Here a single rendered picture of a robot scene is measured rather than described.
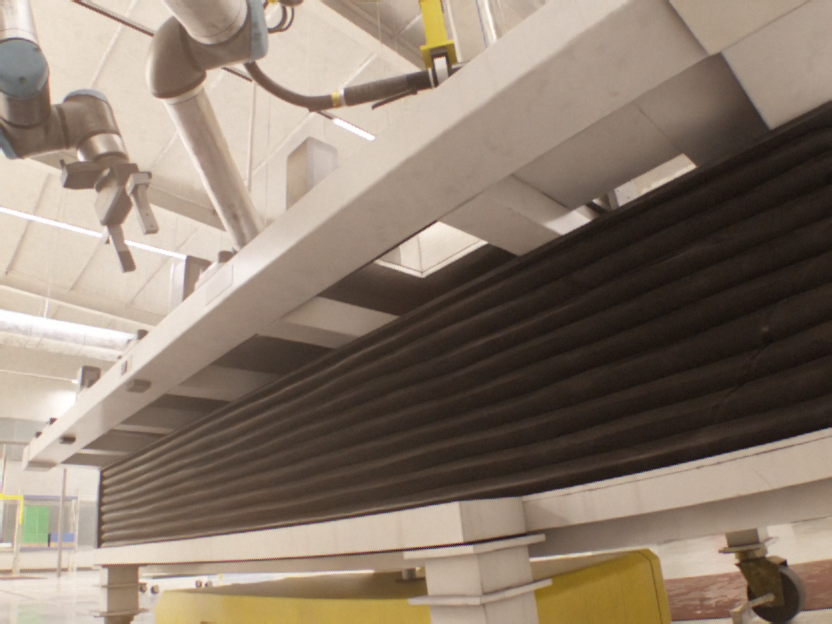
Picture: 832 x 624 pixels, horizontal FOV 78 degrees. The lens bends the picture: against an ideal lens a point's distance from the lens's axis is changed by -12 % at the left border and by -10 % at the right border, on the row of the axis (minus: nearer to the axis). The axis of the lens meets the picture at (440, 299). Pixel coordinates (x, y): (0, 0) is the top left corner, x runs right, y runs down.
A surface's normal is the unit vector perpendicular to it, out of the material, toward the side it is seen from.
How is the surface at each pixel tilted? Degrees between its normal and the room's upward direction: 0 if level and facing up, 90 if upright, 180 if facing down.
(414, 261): 90
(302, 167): 90
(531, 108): 180
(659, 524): 90
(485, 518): 90
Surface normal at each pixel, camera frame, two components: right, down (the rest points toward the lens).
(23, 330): 0.71, -0.35
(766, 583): -0.77, -0.17
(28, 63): 0.51, -0.32
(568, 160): 0.11, 0.91
